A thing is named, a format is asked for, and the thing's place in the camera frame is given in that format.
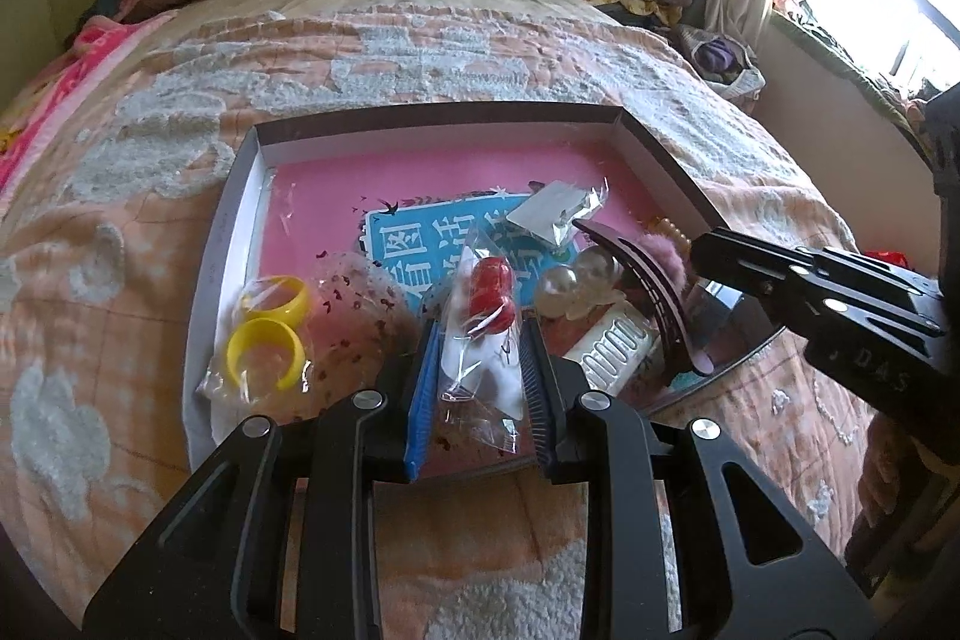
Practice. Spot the pink printed blanket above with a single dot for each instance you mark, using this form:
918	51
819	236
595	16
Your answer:
90	48

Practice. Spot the small clear packet white card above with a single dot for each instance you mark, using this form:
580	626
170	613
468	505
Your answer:
547	209

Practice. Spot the orange white patterned blanket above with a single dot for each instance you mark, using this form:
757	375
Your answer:
150	160

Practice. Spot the yellow bangle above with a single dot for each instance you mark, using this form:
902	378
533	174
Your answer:
289	302
247	347

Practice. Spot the white hair clip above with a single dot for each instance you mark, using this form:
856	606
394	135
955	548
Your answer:
607	347

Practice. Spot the shallow cardboard box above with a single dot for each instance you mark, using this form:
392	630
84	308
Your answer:
420	119

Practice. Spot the maroon hair clip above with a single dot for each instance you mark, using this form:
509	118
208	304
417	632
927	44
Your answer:
660	287

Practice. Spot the pearl hair clip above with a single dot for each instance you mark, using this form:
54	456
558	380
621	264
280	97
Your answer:
559	291

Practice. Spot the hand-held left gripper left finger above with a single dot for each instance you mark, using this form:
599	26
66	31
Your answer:
420	400

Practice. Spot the patterned cloth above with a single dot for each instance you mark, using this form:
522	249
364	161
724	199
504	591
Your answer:
840	55

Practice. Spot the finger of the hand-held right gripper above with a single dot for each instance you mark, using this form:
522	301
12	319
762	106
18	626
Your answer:
862	317
735	254

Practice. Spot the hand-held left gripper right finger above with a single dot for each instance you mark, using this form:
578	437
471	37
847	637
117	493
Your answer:
536	400

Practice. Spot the pink fuzzy hair clip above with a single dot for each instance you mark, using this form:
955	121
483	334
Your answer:
664	251

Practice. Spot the floral bag of clothes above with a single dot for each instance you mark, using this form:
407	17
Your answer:
720	59

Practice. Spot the red object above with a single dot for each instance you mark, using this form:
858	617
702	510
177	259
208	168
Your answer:
889	259

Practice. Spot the red bead earrings packet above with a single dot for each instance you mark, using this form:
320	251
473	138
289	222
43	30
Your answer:
491	295

